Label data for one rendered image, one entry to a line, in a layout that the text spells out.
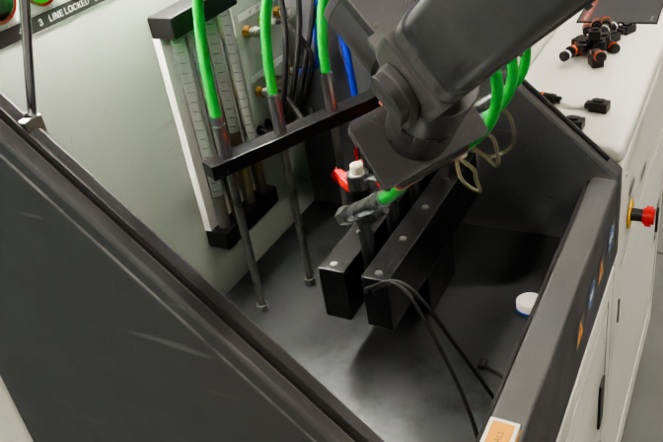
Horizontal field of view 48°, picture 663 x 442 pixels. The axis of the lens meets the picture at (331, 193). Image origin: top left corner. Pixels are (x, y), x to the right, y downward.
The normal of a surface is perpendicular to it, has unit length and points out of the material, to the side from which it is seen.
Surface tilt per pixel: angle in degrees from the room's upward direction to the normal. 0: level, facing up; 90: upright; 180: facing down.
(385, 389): 0
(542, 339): 0
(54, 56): 90
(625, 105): 0
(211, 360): 90
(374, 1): 45
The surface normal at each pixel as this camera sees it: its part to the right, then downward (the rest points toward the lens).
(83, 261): -0.46, 0.51
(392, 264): -0.15, -0.85
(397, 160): 0.04, -0.24
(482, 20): -0.77, 0.64
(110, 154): 0.87, 0.13
